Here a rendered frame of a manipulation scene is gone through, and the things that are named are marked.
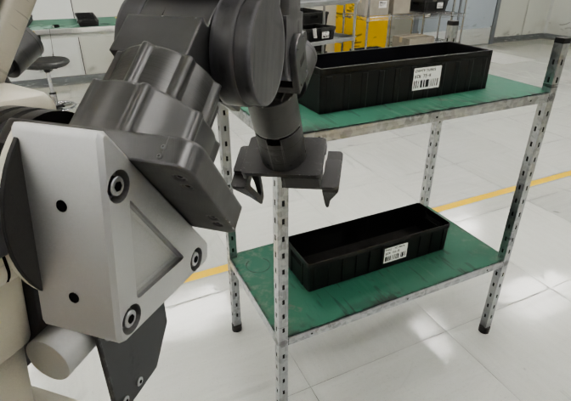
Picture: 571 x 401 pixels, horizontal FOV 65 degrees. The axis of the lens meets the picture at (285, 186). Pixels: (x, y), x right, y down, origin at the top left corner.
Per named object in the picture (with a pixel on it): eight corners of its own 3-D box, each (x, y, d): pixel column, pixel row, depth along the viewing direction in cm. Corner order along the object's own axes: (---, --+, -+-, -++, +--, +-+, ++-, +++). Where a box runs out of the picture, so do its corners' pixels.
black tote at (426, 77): (319, 115, 111) (320, 69, 106) (288, 97, 124) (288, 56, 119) (485, 88, 133) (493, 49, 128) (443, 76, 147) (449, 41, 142)
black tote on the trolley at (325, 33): (306, 45, 426) (307, 30, 420) (286, 41, 447) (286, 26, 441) (336, 41, 449) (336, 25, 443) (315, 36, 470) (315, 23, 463)
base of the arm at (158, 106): (-16, 138, 24) (187, 166, 20) (53, 26, 27) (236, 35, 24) (80, 206, 31) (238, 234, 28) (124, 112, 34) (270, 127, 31)
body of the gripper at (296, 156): (254, 145, 61) (241, 104, 56) (327, 147, 59) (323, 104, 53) (243, 182, 57) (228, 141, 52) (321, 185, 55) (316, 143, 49)
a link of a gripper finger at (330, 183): (297, 183, 66) (288, 138, 59) (345, 185, 65) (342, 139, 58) (290, 221, 62) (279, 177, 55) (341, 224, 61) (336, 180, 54)
